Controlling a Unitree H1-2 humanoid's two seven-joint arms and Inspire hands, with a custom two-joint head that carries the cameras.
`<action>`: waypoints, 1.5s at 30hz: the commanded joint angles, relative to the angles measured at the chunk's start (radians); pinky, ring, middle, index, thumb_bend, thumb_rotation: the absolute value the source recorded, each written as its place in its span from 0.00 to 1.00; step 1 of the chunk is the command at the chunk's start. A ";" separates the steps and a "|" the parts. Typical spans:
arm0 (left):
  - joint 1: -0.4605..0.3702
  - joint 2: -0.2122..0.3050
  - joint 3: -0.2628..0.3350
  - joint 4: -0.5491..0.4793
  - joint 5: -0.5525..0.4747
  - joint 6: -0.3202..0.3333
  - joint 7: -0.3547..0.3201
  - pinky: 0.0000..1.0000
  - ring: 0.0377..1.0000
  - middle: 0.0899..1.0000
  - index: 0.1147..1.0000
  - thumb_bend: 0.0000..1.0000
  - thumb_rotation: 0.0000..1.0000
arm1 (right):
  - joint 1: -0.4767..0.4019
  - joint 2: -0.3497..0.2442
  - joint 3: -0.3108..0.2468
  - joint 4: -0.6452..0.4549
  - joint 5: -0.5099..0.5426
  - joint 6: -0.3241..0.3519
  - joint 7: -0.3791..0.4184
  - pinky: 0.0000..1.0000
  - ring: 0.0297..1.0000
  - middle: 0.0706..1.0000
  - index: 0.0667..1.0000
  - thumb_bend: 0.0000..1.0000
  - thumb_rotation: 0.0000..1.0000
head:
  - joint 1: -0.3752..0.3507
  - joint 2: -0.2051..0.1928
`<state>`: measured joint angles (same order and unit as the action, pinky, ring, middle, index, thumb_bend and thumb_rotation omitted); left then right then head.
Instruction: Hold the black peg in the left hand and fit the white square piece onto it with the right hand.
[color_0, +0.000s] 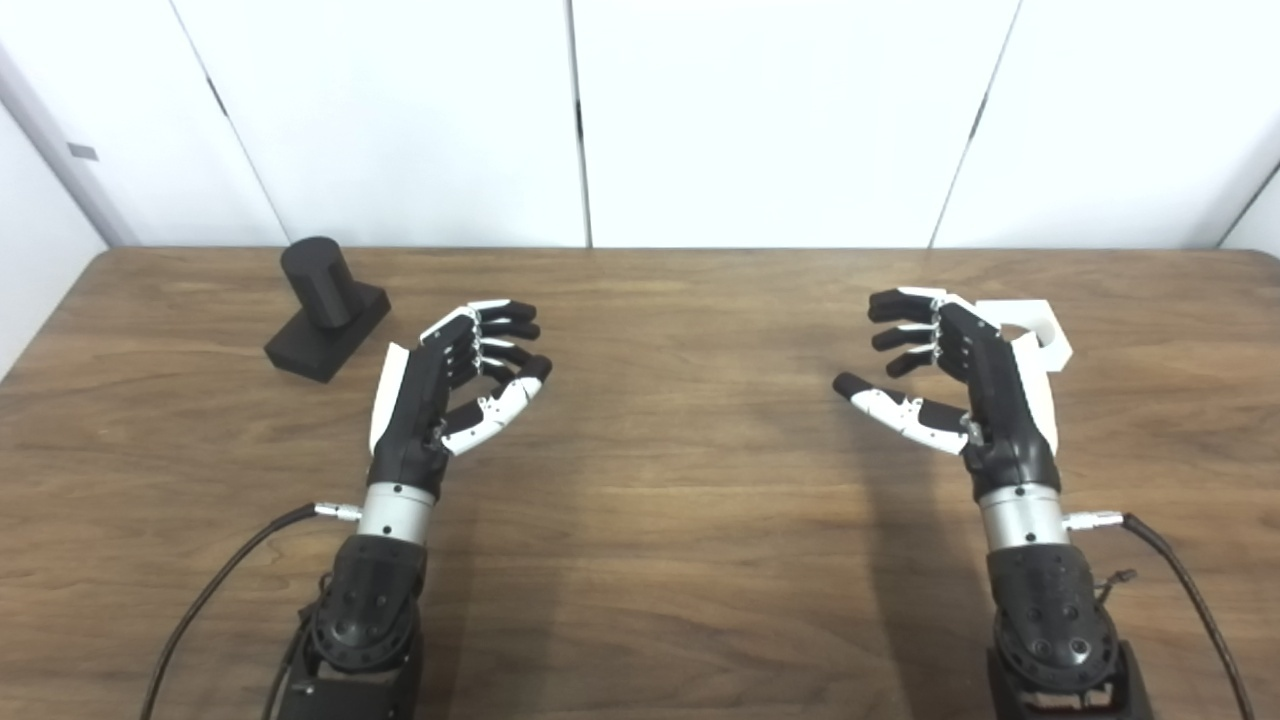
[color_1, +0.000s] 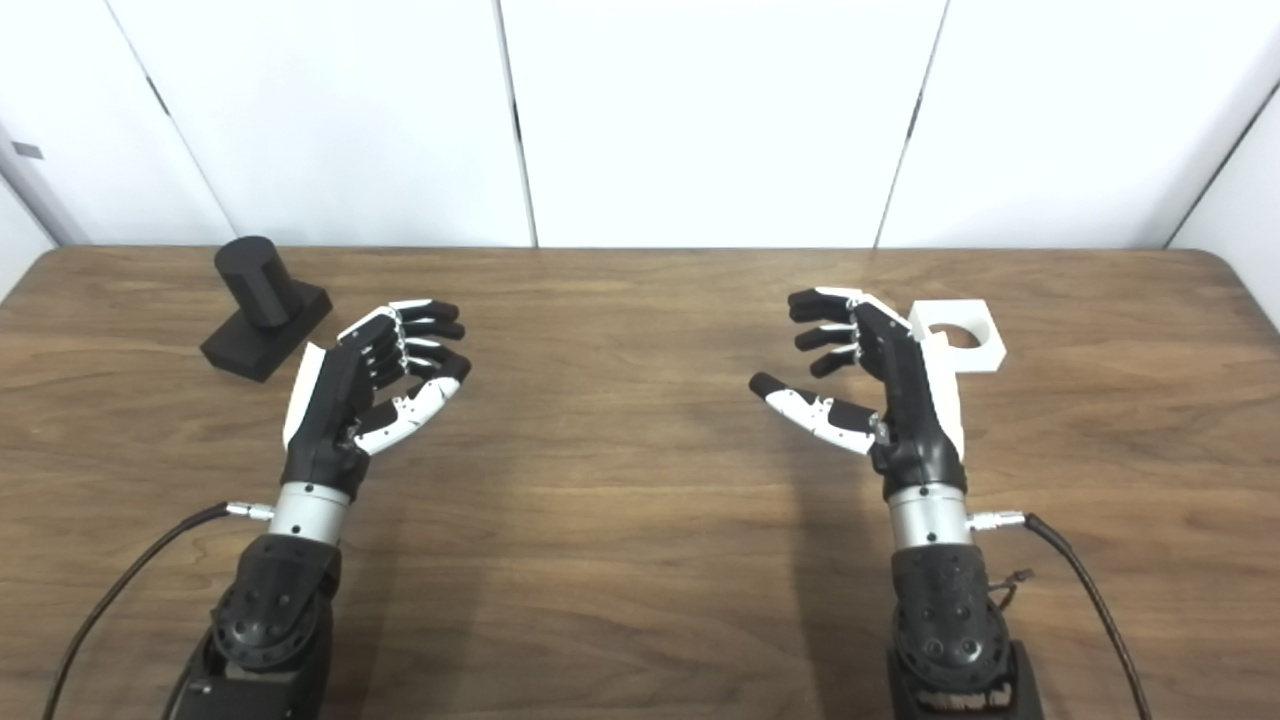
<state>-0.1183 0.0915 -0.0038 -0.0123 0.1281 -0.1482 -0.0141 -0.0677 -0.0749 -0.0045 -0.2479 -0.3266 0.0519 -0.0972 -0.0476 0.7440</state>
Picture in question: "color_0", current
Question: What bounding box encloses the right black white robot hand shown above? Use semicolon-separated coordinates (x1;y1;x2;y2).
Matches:
833;287;1061;501

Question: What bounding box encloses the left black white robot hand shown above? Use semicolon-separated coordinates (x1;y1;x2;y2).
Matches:
366;298;554;498

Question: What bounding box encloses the black cylinder peg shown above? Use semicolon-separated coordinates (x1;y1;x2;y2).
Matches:
264;236;392;384

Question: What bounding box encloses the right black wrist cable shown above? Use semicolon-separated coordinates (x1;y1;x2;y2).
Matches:
1062;508;1256;720

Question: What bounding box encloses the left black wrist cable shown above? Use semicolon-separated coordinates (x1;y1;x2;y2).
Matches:
140;503;363;720

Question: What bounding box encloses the white square piece with hole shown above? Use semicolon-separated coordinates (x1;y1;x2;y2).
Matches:
975;298;1074;375

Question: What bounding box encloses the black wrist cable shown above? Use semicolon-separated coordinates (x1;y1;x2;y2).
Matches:
1062;508;1256;720
140;503;363;720

